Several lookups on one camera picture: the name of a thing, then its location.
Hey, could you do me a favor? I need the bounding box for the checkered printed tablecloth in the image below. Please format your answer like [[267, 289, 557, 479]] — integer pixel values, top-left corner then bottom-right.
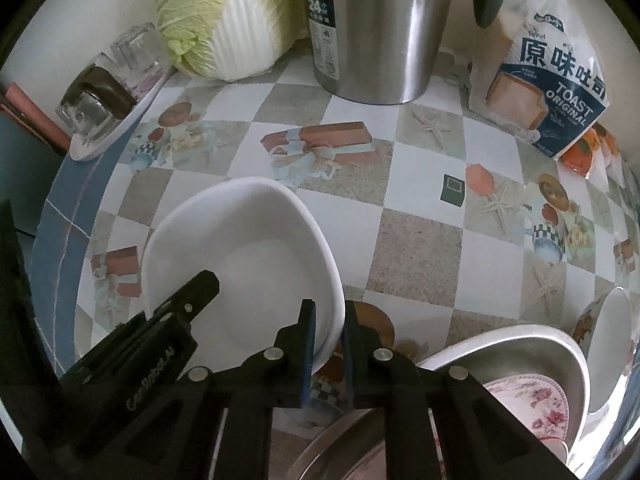
[[27, 45, 640, 480]]

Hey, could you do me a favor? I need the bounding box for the small white bowl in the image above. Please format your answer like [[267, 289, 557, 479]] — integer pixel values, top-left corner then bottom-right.
[[141, 176, 347, 376]]

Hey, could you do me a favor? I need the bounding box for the dark-tinted drinking glass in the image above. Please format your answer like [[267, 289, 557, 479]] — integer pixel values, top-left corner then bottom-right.
[[54, 65, 138, 141]]

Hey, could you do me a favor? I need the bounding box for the stainless steel thermos jug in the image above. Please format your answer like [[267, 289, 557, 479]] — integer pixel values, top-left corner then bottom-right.
[[304, 0, 516, 106]]

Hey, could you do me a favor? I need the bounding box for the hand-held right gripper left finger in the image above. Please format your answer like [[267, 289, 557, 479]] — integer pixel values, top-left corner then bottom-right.
[[107, 299, 318, 480]]

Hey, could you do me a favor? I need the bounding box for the napa cabbage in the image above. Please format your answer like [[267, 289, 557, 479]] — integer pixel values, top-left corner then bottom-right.
[[152, 0, 313, 81]]

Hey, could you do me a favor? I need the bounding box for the pink and grey chair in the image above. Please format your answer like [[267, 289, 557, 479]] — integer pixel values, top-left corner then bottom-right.
[[0, 82, 73, 241]]

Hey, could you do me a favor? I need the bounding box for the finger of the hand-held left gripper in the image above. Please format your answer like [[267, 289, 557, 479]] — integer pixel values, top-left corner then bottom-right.
[[155, 270, 221, 323]]

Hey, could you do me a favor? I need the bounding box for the orange snack packet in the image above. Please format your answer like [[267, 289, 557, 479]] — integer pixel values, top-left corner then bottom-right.
[[560, 132, 603, 177], [592, 122, 627, 173]]

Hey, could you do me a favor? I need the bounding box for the red-rimmed printed bowl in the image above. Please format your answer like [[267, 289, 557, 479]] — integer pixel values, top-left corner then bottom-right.
[[572, 287, 637, 417]]

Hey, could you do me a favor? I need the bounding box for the stainless steel bowl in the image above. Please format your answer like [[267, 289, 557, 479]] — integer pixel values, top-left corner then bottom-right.
[[285, 332, 587, 480]]

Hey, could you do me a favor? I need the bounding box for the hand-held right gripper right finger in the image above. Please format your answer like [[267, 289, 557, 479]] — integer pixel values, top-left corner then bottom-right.
[[342, 300, 576, 480]]

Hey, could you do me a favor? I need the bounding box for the clear drinking glass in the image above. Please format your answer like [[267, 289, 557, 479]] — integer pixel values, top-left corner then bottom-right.
[[107, 22, 168, 86]]

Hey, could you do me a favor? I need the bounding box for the pink floral plate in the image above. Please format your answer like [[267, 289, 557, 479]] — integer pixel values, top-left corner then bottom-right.
[[482, 374, 572, 461]]

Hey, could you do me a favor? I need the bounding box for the large white bowl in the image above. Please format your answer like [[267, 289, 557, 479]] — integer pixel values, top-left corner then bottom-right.
[[417, 324, 593, 441]]

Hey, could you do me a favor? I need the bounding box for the bagged toast bread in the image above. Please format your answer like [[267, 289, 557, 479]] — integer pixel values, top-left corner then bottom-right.
[[467, 0, 613, 161]]

